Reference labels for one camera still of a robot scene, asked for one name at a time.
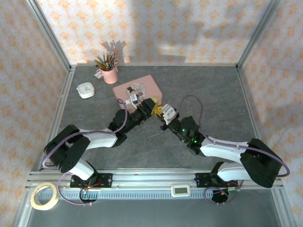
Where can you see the beige masking tape roll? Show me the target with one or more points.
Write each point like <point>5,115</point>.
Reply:
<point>38,203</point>

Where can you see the yellow padlock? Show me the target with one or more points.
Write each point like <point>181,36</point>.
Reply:
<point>158,109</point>

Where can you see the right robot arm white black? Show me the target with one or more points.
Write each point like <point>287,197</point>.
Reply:
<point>222,147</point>

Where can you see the bundle of coloured pencils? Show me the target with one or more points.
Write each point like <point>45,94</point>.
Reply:
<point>106,61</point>

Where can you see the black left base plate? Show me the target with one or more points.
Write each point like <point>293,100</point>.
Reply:
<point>105,180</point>

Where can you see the small white square clock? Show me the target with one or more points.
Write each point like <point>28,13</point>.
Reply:
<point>85,90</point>

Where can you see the white digital display device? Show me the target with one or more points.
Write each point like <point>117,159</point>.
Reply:
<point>181,190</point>

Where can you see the aluminium frame post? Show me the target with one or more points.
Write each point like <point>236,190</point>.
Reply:
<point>256,35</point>
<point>48,35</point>

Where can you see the pink rectangular box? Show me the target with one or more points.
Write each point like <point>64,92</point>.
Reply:
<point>146,88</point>

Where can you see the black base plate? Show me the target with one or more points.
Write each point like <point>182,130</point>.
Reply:
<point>202,179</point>
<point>105,180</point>

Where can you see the aluminium mounting rail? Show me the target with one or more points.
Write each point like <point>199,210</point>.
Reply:
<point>151,178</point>

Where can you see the paper tag on cup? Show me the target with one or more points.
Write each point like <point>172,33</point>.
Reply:
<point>98,73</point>

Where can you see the pink pencil cup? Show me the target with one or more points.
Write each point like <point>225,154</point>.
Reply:
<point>110,74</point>

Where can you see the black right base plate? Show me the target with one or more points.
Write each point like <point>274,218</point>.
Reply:
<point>202,179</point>

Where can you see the aluminium side rail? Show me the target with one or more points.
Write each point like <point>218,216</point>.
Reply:
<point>252,113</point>
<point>58,118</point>

